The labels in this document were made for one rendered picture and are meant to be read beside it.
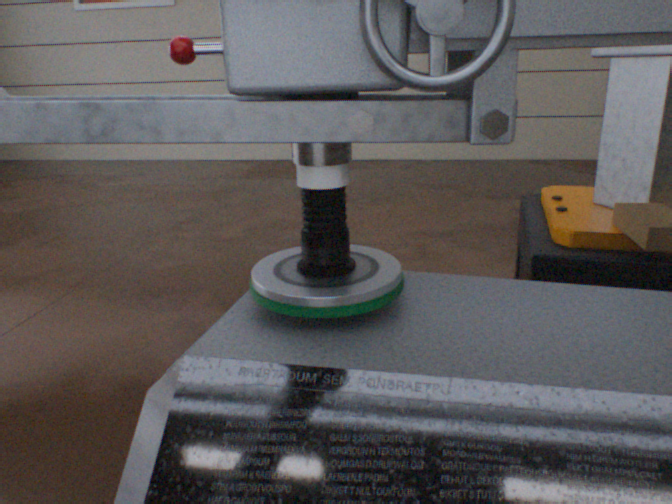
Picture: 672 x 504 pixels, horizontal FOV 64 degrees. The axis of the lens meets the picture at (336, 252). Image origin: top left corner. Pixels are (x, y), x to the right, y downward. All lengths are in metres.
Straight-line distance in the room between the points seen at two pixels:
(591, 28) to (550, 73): 6.18
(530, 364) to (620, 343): 0.13
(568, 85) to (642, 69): 5.42
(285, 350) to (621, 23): 0.52
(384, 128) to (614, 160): 0.97
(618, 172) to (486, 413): 1.02
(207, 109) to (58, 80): 7.69
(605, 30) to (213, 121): 0.45
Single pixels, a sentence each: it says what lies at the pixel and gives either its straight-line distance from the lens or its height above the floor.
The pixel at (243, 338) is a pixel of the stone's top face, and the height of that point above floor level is 0.83.
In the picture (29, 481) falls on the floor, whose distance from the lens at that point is 1.99.
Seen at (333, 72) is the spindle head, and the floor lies 1.15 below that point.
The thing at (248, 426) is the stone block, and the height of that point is 0.77.
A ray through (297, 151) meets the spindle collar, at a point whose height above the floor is 1.05.
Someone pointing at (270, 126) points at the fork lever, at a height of 1.09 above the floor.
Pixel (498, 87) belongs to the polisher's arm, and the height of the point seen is 1.13.
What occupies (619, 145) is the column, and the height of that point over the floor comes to 0.94.
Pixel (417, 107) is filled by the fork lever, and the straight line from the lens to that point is 0.67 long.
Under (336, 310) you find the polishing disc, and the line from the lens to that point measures 0.68.
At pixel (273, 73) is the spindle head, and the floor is 1.15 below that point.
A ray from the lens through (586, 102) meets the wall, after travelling 6.96.
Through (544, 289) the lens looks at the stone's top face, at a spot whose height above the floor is 0.83.
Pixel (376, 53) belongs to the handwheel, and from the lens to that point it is 0.56.
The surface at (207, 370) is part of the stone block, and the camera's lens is 0.68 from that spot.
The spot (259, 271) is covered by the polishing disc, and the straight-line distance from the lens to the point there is 0.77.
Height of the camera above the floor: 1.16
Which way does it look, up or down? 19 degrees down
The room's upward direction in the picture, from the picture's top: 2 degrees counter-clockwise
